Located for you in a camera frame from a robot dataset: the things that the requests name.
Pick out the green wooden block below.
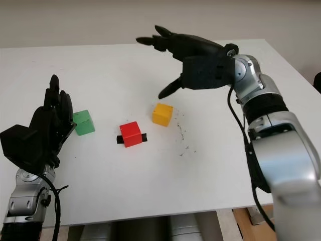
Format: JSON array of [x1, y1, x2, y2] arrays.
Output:
[[72, 109, 96, 136]]

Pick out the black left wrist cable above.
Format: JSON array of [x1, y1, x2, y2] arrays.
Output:
[[37, 173, 69, 241]]

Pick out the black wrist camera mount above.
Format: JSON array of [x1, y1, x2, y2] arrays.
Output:
[[182, 55, 236, 90], [0, 125, 38, 171]]

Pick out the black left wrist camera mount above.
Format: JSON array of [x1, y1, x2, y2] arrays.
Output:
[[0, 125, 38, 171]]

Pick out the black three-fingered right robot hand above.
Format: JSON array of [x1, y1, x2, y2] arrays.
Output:
[[135, 24, 239, 99]]

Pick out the grey right robot thigh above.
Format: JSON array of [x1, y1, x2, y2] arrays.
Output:
[[168, 213, 201, 241]]

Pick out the yellow wooden block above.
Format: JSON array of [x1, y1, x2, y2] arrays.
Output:
[[152, 103, 174, 127]]

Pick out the grey left robot thigh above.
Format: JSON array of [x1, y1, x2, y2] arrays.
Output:
[[80, 222, 112, 241]]

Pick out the grey table frame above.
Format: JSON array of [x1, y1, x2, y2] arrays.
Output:
[[247, 205, 260, 225]]

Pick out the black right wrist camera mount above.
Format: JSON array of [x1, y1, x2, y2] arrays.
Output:
[[182, 55, 236, 90]]

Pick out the grey robot thigh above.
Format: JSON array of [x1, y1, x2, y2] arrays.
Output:
[[80, 222, 112, 241], [168, 213, 201, 241]]

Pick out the black three-fingered left robot hand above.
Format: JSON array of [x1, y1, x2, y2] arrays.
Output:
[[29, 74, 77, 169]]

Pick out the black rounded background object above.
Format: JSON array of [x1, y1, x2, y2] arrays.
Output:
[[313, 72, 321, 95]]

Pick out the black tape strip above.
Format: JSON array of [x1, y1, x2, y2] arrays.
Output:
[[116, 134, 148, 146]]

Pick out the red wooden block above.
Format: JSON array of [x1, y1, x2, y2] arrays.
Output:
[[119, 121, 142, 148]]

